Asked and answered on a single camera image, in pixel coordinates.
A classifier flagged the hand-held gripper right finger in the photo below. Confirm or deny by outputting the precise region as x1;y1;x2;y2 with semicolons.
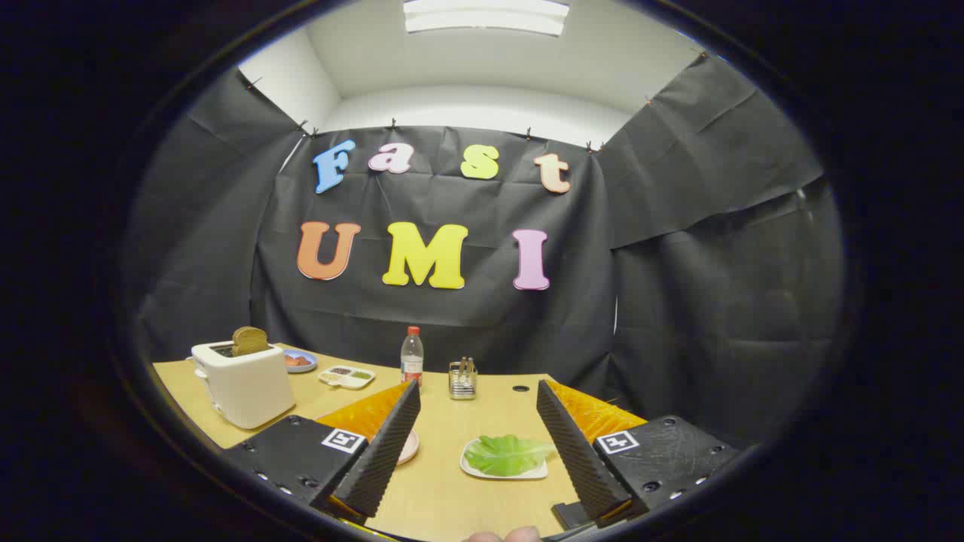
536;379;740;532

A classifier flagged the ceiling light panel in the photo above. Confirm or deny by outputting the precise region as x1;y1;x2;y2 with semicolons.
403;0;571;37

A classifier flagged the clear bottle with red cap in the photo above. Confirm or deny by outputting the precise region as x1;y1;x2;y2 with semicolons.
401;326;425;386

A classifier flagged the white divided condiment tray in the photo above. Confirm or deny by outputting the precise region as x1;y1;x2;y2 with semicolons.
318;365;376;390

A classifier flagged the metal wire utensil basket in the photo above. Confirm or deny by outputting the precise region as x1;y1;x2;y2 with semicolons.
449;360;478;400

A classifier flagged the small white square plate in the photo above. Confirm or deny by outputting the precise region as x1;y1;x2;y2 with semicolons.
460;437;549;480

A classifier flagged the green lettuce leaf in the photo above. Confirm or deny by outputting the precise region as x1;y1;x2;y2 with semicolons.
467;434;558;477

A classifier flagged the brown toast slice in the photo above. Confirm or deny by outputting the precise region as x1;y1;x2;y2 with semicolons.
231;326;270;357

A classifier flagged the black backdrop cloth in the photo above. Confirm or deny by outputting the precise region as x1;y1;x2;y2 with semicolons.
124;53;844;445

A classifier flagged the white toaster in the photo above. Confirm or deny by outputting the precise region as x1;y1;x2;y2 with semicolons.
188;340;297;430

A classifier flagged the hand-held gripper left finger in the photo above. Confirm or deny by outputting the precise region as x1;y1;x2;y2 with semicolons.
222;380;421;522

